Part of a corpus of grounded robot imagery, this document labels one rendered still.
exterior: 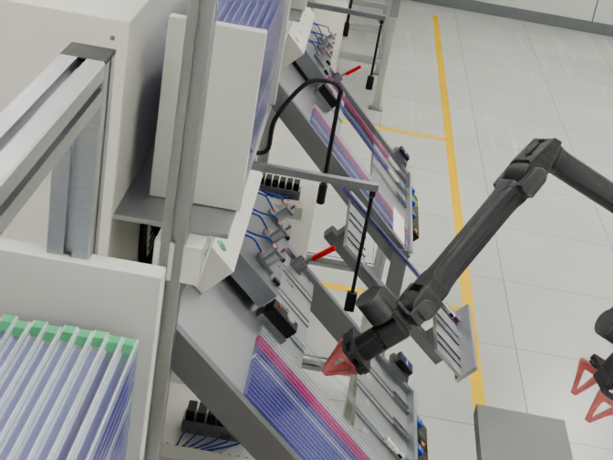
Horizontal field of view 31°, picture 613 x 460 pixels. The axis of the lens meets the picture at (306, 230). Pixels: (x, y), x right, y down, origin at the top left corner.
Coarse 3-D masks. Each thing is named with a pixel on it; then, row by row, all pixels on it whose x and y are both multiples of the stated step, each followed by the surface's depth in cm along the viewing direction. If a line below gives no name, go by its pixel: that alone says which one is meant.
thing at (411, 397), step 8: (408, 400) 270; (416, 400) 270; (416, 408) 267; (408, 416) 264; (416, 416) 263; (408, 424) 261; (416, 424) 260; (408, 432) 258; (416, 432) 257; (416, 440) 254; (408, 448) 253; (416, 448) 251; (408, 456) 250; (416, 456) 249
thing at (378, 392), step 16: (384, 368) 271; (368, 384) 255; (384, 384) 264; (368, 400) 250; (384, 400) 258; (400, 400) 266; (352, 416) 239; (384, 416) 253; (400, 416) 261; (368, 432) 239; (400, 432) 254; (384, 448) 242; (400, 448) 250
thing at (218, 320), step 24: (288, 264) 257; (192, 288) 208; (216, 288) 217; (288, 288) 248; (312, 288) 260; (192, 312) 203; (216, 312) 211; (240, 312) 220; (288, 312) 240; (192, 336) 198; (216, 336) 205; (240, 336) 214; (216, 360) 200; (240, 360) 208; (240, 384) 202
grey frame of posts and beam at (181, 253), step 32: (192, 0) 163; (192, 32) 165; (192, 64) 168; (192, 96) 171; (192, 128) 172; (192, 160) 174; (192, 192) 179; (160, 256) 181; (192, 256) 181; (160, 320) 187; (160, 352) 190; (160, 384) 192; (160, 416) 195; (160, 448) 200
